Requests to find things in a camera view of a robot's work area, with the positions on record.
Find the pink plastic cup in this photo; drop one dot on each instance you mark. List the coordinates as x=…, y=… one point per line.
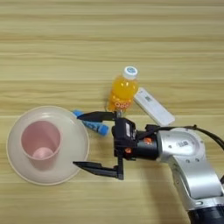
x=40, y=145

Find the cream round plate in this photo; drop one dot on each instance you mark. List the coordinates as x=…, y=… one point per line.
x=73, y=151

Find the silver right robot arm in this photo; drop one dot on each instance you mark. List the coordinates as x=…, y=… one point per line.
x=189, y=163

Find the small black box white label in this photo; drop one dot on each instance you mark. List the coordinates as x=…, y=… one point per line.
x=128, y=129

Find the blue small packet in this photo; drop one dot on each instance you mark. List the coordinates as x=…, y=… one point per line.
x=97, y=127

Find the orange juice bottle white cap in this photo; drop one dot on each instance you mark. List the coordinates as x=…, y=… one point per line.
x=122, y=90

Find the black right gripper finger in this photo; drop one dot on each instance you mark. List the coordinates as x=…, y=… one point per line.
x=97, y=116
x=99, y=169

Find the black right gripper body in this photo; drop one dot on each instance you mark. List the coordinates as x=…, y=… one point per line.
x=145, y=147

